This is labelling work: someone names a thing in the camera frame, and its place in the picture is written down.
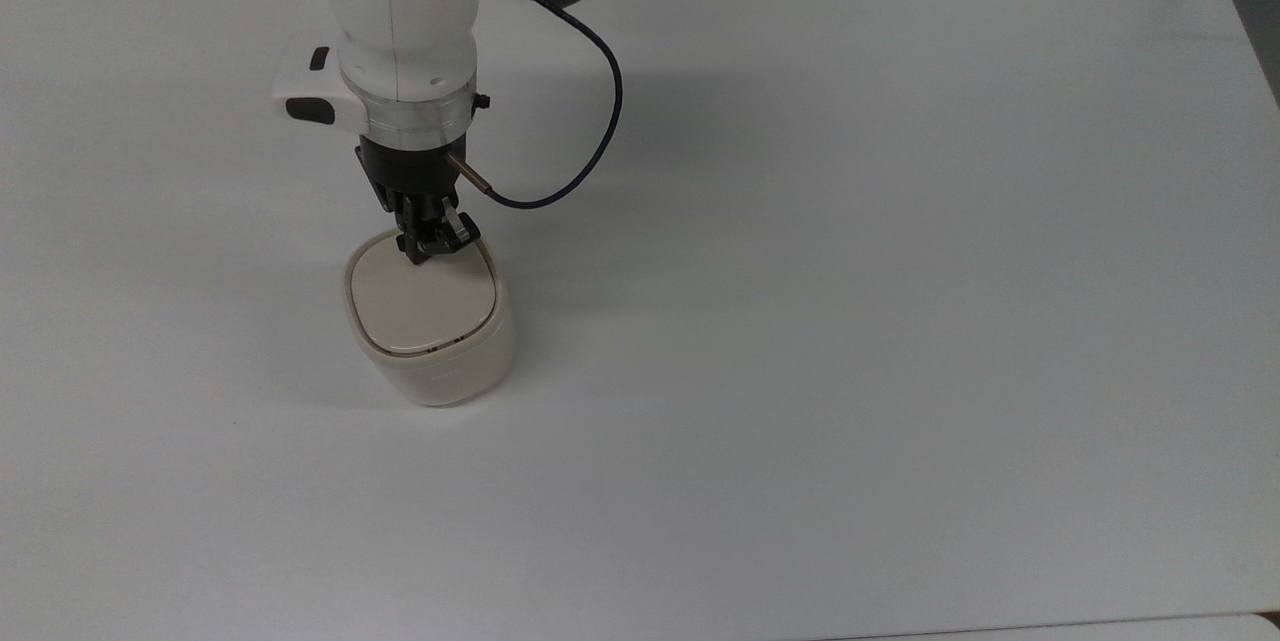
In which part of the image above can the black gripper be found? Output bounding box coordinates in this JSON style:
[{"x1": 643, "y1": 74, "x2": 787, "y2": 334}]
[{"x1": 356, "y1": 133, "x2": 483, "y2": 267}]

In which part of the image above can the cream trash bin with lid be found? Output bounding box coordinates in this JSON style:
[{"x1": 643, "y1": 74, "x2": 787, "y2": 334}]
[{"x1": 343, "y1": 229, "x2": 517, "y2": 409}]

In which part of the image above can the dark blue gripper cable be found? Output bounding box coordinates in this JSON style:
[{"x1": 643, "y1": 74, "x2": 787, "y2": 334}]
[{"x1": 447, "y1": 0, "x2": 625, "y2": 212}]

